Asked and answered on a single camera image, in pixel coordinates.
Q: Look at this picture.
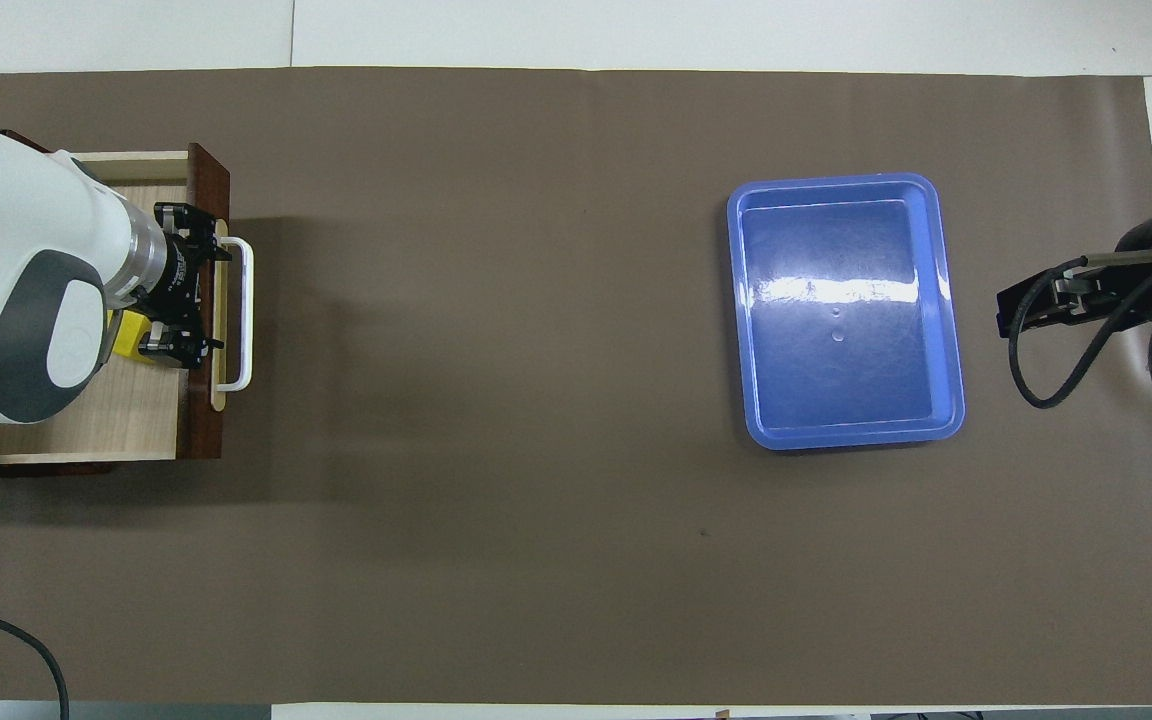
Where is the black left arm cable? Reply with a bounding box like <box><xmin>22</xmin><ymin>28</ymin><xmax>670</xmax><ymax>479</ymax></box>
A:
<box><xmin>0</xmin><ymin>600</ymin><xmax>70</xmax><ymax>720</ymax></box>

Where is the brown table mat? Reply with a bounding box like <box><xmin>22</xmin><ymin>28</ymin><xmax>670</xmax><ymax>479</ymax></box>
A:
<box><xmin>0</xmin><ymin>66</ymin><xmax>1152</xmax><ymax>706</ymax></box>

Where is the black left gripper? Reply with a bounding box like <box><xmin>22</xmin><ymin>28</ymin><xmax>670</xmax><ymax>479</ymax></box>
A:
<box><xmin>131</xmin><ymin>201</ymin><xmax>235</xmax><ymax>370</ymax></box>

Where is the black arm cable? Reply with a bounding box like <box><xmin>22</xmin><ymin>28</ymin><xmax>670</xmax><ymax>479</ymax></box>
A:
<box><xmin>0</xmin><ymin>600</ymin><xmax>70</xmax><ymax>720</ymax></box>
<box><xmin>1008</xmin><ymin>255</ymin><xmax>1152</xmax><ymax>409</ymax></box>

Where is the blue plastic tray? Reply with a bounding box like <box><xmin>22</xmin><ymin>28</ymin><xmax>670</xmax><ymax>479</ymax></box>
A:
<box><xmin>726</xmin><ymin>172</ymin><xmax>967</xmax><ymax>452</ymax></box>

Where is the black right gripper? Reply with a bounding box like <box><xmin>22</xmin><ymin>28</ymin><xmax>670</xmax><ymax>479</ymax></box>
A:
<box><xmin>996</xmin><ymin>212</ymin><xmax>1152</xmax><ymax>338</ymax></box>

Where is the white drawer handle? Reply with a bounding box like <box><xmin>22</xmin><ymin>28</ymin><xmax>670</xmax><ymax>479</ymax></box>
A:
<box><xmin>214</xmin><ymin>236</ymin><xmax>255</xmax><ymax>393</ymax></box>

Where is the yellow cube block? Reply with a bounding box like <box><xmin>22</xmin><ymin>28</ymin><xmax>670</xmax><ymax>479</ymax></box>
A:
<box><xmin>104</xmin><ymin>310</ymin><xmax>153</xmax><ymax>360</ymax></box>

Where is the wooden drawer with light interior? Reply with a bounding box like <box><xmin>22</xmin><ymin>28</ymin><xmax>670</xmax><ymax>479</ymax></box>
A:
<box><xmin>0</xmin><ymin>142</ymin><xmax>232</xmax><ymax>468</ymax></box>

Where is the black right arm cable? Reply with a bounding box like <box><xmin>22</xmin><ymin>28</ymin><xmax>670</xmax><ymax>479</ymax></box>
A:
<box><xmin>1008</xmin><ymin>255</ymin><xmax>1152</xmax><ymax>409</ymax></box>

